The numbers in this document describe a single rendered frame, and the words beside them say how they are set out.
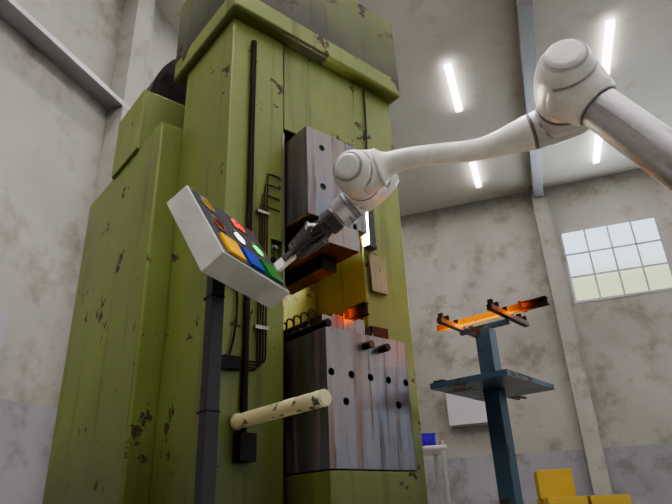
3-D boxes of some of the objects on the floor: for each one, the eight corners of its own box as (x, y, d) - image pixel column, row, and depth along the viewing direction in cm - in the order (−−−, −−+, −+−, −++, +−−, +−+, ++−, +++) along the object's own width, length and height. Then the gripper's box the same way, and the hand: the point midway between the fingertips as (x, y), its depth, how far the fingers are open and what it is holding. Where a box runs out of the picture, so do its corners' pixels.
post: (206, 693, 125) (227, 247, 170) (189, 697, 123) (214, 243, 168) (198, 690, 128) (220, 251, 173) (181, 694, 125) (208, 248, 171)
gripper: (333, 215, 160) (269, 269, 163) (352, 233, 171) (292, 284, 173) (321, 198, 164) (259, 252, 167) (340, 217, 175) (281, 267, 177)
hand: (285, 261), depth 170 cm, fingers closed
